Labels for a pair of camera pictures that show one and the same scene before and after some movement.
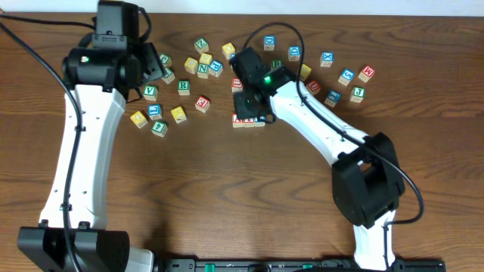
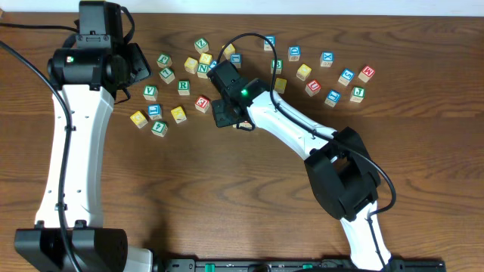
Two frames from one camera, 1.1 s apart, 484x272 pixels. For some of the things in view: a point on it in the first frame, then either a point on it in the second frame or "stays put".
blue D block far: x=269 y=43 stays put
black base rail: x=296 y=264 stays put
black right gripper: x=241 y=109 → x=221 y=119
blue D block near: x=294 y=53 stays put
